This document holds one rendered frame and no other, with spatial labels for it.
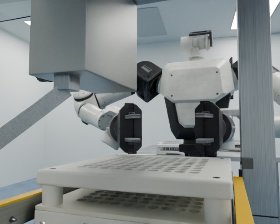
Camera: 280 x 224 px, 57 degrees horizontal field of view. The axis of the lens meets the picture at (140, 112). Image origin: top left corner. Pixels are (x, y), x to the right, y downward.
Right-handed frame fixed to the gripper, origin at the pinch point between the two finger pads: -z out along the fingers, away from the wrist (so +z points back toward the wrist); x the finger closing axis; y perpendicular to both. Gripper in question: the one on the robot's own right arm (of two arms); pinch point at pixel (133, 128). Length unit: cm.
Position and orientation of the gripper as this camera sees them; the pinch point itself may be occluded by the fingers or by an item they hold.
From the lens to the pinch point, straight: 60.9
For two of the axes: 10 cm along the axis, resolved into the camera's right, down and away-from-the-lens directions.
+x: 0.0, 10.0, -0.7
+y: -9.7, -0.2, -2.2
